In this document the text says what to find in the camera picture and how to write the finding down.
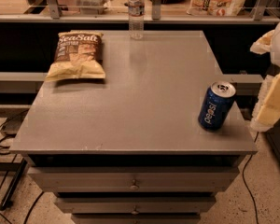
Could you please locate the grey metal shelf rail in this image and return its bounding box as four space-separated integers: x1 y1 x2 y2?
0 0 280 24

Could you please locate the black cables left floor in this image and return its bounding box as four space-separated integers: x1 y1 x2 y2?
0 109 45 224

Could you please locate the grey metal drawer cabinet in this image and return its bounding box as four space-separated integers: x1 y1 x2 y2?
9 30 259 224

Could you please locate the bottom grey drawer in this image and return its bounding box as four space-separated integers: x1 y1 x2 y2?
72 214 200 224

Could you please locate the clear plastic water bottle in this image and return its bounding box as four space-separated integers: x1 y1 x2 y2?
128 0 145 39

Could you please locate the top grey drawer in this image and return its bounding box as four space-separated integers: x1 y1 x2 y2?
28 167 239 192

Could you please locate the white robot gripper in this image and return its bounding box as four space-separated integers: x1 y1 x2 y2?
250 22 280 132

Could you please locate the middle grey drawer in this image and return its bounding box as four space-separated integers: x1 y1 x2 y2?
55 197 216 215

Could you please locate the black cable right floor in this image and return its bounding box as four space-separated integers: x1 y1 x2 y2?
241 131 260 224

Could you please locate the grey drawer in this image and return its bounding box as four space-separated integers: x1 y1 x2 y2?
72 214 200 224
28 167 239 192
55 197 216 215

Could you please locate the blue pepsi can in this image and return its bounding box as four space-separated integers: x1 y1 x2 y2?
198 81 236 131

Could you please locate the sea salt chips bag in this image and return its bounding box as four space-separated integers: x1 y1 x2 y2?
45 31 105 81

